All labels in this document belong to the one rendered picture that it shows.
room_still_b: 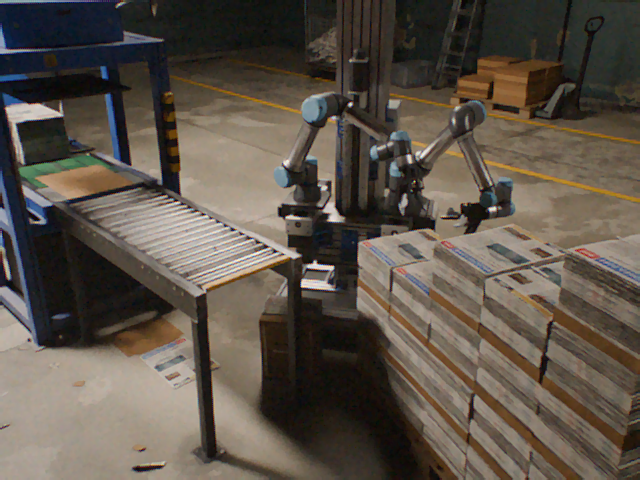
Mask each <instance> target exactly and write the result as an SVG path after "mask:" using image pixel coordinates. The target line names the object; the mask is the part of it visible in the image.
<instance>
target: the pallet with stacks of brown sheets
mask: <svg viewBox="0 0 640 480"><path fill-rule="evenodd" d="M563 69H564V63H558V62H551V63H550V61H546V62H542V60H541V61H535V60H530V61H524V60H523V59H517V58H509V57H501V56H489V57H483V58H479V60H477V75H476V74H472V75H467V76H463V78H459V79H458V78H457V79H458V85H457V92H456V93H452V95H450V104H453V105H457V106H458V105H462V104H464V99H465V101H468V100H475V99H476V101H481V102H483V106H485V107H486V110H487V111H489V113H492V112H494V114H499V113H500V115H505V116H511V117H515V118H521V119H527V120H530V119H533V114H534V111H535V110H538V108H541V110H544V109H545V107H546V105H547V104H548V102H550V100H551V98H552V96H553V95H554V93H555V91H557V89H558V87H559V86H560V85H561V75H562V73H563ZM497 104H498V105H503V106H509V107H515V108H519V114H518V113H512V112H507V111H502V110H497Z"/></svg>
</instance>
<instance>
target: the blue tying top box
mask: <svg viewBox="0 0 640 480"><path fill-rule="evenodd" d="M119 3H120V0H18V1H16V0H2V1H0V46H1V47H4V49H13V48H24V47H36V46H44V47H47V45H48V46H58V45H70V44H80V43H91V42H100V43H103V41H105V42H113V41H124V31H123V22H121V11H120V8H119V9H117V10H115V11H114V10H113V8H114V7H115V5H118V4H119Z"/></svg>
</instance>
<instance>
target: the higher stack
mask: <svg viewBox="0 0 640 480"><path fill-rule="evenodd" d="M617 239H620V240H617ZM564 256H565V259H564V263H563V270H564V271H563V273H562V276H561V277H562V283H561V285H562V286H561V287H560V288H561V291H560V295H559V303H556V308H558V309H560V310H562V311H563V312H566V313H567V315H569V316H570V317H572V318H574V319H576V320H577V321H579V322H580V323H581V324H583V325H584V326H586V327H589V328H590V329H592V330H593V331H596V333H597V334H599V335H600V336H603V337H604V338H606V339H608V341H610V342H612V343H613V344H616V345H617V346H619V347H621V349H623V350H625V351H626V352H629V353H631V354H632V356H635V357H636V358H638V359H640V233H639V234H634V236H630V237H626V238H624V239H623V238H620V237H618V236H617V237H616V238H615V240H608V241H602V242H596V243H590V244H585V245H580V247H575V248H572V249H567V250H566V251H565V255H564ZM551 326H552V329H551V331H552V332H551V335H550V339H551V340H549V343H548V344H549V345H548V346H549V347H548V352H547V353H546V354H547V356H548V360H549V361H548V363H547V371H546V372H545V374H546V375H545V376H546V377H548V378H550V380H551V381H553V382H554V383H555V384H556V385H559V386H560V388H561V389H562V390H565V391H566V392H567V393H568V394H570V396H572V397H573V398H574V399H576V400H577V401H579V402H580V404H582V405H583V406H585V407H586V408H588V409H589V411H590V412H593V413H594V414H595V415H596V416H597V417H599V418H600V419H601V420H604V421H605V422H606V424H607V425H610V426H611V427H612V428H614V430H616V431H617V432H619V433H620V434H622V436H624V437H626V436H629V435H632V434H636V433H639V432H640V375H637V374H635V372H634V371H631V370H630V369H628V368H627V367H624V365H623V364H621V363H619V362H617V361H616V360H614V359H613V358H612V357H610V356H609V355H606V354H605V353H603V352H602V350H599V349H597V348H596V347H594V346H592V345H590V344H589V342H587V341H585V340H583V339H582V338H580V337H578V336H576V335H575V333H573V332H571V331H569V330H568V329H566V328H565V327H562V326H561V324H559V323H558V322H553V323H552V325H551ZM540 397H541V398H540V400H539V402H540V403H541V405H540V406H539V407H540V412H539V413H540V414H539V417H538V418H537V419H536V421H537V423H536V426H535V433H534V434H535V439H536V440H537V441H539V442H540V443H541V444H543V446H544V447H546V448H547V449H548V450H549V451H550V453H553V454H554V455H555V456H556V457H557V458H558V460H560V461H561V462H563V463H564V464H566V466H567V467H568V468H569V469H570V470H572V472H573V473H575V474H576V475H578V476H579V478H580V479H581V480H640V444H638V445H634V446H630V447H628V448H625V449H620V448H619V447H617V446H616V444H614V443H613V442H611V441H610V440H608V438H606V437H605V436H604V435H602V434H600V432H599V431H598V430H596V429H594V428H593V427H592V425H590V424H588V423H587V422H586V421H585V420H583V418H581V417H580V416H579V415H577V414H575V412H574V411H573V410H571V409H570V408H568V407H567V406H565V404H564V403H563V402H561V401H559V400H558V399H557V397H556V396H553V395H552V394H551V393H550V392H548V391H546V389H545V388H542V390H541V393H540ZM532 453H533V454H532V455H531V457H532V459H531V464H530V467H529V469H530V471H529V476H528V478H529V480H567V479H566V478H565V477H564V476H562V475H561V473H559V472H558V471H557V470H555V469H554V467H553V466H552V465H551V464H549V463H548V462H547V460H545V459H544V458H542V457H541V456H540V454H539V453H538V452H537V451H535V450H534V449H533V451H532Z"/></svg>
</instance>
